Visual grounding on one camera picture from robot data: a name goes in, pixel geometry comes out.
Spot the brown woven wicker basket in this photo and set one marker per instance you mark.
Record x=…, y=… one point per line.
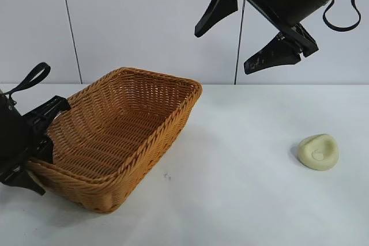
x=115, y=130

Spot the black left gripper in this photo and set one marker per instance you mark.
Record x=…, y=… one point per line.
x=14, y=136

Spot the pale yellow egg yolk pastry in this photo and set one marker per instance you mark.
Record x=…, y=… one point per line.
x=317, y=153

